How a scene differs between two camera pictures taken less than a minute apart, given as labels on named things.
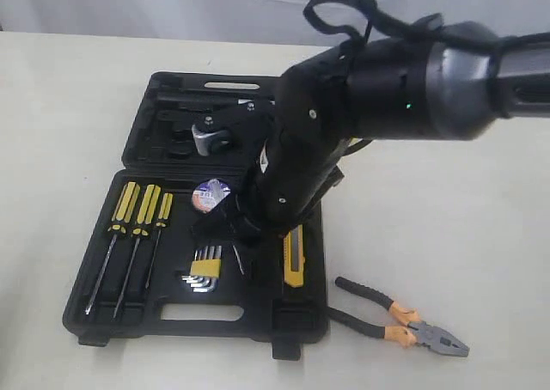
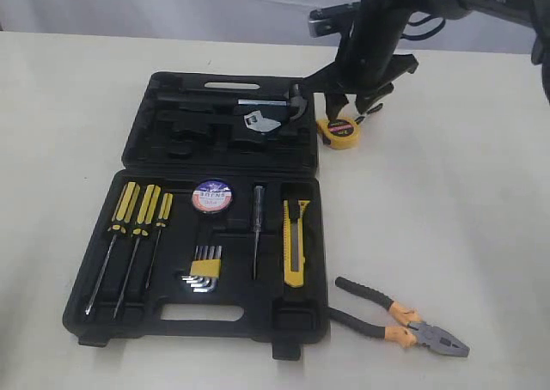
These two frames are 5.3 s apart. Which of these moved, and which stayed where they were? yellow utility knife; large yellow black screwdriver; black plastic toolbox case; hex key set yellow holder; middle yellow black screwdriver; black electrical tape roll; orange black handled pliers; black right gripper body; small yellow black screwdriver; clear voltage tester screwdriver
Moved: clear voltage tester screwdriver; black right gripper body
Stayed: black plastic toolbox case; black electrical tape roll; middle yellow black screwdriver; large yellow black screwdriver; hex key set yellow holder; small yellow black screwdriver; orange black handled pliers; yellow utility knife
